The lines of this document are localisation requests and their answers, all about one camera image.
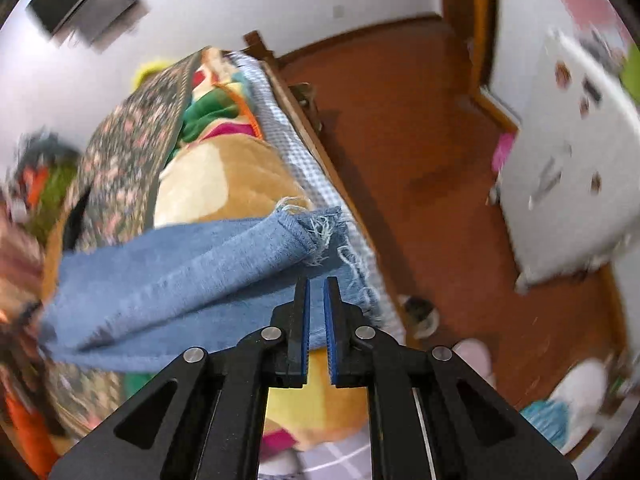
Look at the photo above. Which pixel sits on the blue denim pants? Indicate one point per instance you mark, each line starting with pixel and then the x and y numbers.
pixel 175 280

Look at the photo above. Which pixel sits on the pink slipper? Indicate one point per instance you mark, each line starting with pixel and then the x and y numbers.
pixel 475 357

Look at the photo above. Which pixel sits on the green storage bag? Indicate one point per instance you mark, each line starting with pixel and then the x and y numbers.
pixel 55 190

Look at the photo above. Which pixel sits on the colourful plush printed blanket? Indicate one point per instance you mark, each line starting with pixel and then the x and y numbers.
pixel 215 185

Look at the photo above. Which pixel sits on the yellow foam tube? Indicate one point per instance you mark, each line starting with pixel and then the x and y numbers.
pixel 150 72

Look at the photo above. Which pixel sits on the dark floral blanket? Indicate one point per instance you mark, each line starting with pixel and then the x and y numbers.
pixel 130 150

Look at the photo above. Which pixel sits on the grey checked bed sheet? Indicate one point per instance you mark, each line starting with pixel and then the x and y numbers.
pixel 290 130

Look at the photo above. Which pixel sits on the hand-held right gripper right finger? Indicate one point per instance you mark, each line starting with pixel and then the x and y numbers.
pixel 330 320

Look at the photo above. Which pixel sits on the white cabinet with stickers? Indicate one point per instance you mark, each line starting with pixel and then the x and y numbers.
pixel 565 200

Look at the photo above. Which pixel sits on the white slipper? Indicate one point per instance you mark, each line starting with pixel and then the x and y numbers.
pixel 582 395

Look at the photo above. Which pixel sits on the wooden door frame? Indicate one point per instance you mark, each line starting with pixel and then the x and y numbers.
pixel 475 25

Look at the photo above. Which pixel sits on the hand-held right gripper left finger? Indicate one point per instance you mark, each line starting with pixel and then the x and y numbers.
pixel 306 320

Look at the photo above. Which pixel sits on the orange cloth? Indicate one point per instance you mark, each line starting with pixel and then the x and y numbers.
pixel 25 435

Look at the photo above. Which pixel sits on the small floor bowl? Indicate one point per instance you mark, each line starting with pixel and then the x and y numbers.
pixel 420 312

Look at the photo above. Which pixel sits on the teal cloth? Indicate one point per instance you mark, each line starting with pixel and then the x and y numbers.
pixel 547 422

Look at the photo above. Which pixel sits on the small black wall screen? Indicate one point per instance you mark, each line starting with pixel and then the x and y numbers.
pixel 112 17

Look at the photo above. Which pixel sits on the pink plastic item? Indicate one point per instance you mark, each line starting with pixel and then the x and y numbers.
pixel 502 152

